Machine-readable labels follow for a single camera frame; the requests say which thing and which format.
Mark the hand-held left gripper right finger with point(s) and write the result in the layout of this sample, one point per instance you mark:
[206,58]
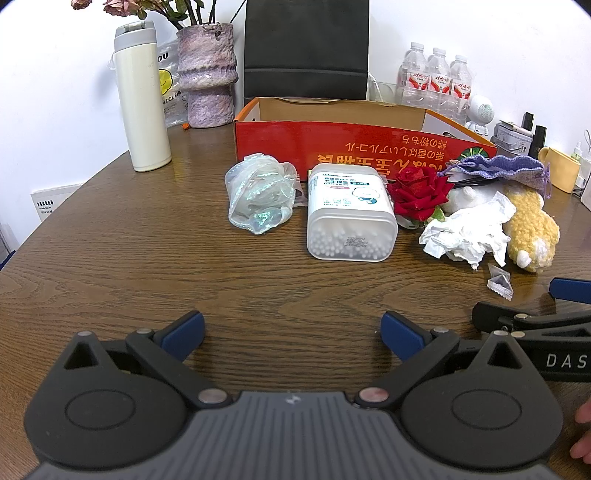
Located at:
[404,334]

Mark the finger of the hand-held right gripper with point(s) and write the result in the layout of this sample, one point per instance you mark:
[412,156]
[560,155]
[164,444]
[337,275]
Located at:
[575,290]
[549,325]

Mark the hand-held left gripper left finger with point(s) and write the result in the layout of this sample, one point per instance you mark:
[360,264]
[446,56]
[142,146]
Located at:
[182,334]

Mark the small clear packet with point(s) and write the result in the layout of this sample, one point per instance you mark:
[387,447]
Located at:
[501,286]

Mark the yellow plush toy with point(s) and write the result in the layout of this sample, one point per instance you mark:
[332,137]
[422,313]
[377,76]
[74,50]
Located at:
[531,226]

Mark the white tissue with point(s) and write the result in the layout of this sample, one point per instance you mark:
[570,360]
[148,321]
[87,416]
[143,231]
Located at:
[461,235]

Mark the white cotton swab box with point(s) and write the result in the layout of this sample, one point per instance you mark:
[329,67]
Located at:
[351,217]

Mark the red fabric rose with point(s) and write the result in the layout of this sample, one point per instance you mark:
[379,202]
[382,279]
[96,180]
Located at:
[415,191]

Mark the iridescent plastic bag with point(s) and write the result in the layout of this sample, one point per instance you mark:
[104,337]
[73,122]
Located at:
[258,194]

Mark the clear brown candy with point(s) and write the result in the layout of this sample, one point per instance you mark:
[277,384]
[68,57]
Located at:
[302,194]

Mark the red cardboard box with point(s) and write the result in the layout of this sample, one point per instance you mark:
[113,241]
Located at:
[346,138]

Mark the brown wooden desktop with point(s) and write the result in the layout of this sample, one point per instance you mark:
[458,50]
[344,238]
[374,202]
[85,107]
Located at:
[138,258]

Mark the person's right hand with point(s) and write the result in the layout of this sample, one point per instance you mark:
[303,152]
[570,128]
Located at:
[585,443]

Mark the yellow mug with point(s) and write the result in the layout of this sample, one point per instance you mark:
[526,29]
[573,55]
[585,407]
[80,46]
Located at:
[561,170]

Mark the small white dropper bottle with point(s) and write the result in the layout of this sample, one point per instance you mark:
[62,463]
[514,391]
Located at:
[576,153]

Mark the tall black block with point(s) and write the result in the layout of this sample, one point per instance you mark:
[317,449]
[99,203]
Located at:
[539,141]

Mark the grey tin box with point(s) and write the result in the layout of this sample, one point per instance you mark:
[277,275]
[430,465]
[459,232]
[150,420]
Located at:
[512,138]

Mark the small black block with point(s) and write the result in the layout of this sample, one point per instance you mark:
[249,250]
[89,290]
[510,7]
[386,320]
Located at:
[528,121]

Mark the white desk calendar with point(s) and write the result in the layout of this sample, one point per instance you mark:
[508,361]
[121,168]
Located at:
[55,203]

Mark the white robot toy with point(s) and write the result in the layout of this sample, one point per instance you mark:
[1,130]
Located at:
[480,108]

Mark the clear water bottle red label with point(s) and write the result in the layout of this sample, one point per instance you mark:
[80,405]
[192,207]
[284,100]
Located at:
[461,87]
[438,81]
[413,78]

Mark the white thermos bottle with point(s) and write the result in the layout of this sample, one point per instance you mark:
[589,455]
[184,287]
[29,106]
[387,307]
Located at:
[143,101]

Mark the clear glass cup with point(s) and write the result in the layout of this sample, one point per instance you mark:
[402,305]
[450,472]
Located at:
[385,92]

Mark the purple textured vase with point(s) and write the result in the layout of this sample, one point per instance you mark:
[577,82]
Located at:
[207,69]

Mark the black paper bag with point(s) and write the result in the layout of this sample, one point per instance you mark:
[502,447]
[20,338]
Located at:
[304,46]

